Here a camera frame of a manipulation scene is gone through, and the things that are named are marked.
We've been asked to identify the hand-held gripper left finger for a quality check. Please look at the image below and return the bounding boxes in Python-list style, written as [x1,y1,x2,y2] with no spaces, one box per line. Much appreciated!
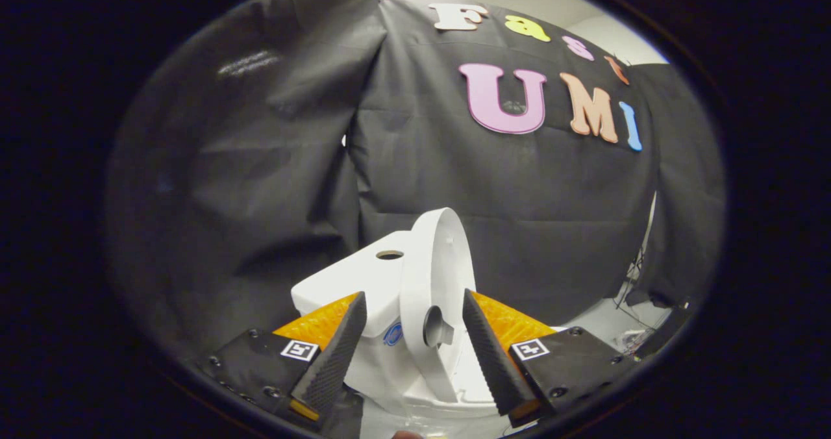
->
[198,291,368,427]

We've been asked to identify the black box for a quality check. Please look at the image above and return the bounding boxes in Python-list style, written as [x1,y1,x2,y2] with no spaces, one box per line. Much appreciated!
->
[633,301,694,360]

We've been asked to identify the black backdrop cloth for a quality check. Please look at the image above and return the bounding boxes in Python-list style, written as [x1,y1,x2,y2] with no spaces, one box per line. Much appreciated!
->
[104,0,726,362]

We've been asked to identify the thin black stand pole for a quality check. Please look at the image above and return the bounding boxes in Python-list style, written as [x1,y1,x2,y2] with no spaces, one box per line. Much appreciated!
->
[614,192,658,310]

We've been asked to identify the white toilet lid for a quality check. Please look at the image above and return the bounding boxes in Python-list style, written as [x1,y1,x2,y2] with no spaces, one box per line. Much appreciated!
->
[399,207,478,402]

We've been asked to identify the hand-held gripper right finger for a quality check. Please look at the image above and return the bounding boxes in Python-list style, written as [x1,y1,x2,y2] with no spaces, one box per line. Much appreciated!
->
[462,288,640,427]

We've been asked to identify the white toilet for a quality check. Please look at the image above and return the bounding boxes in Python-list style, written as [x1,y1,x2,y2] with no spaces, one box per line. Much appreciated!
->
[291,231,502,421]

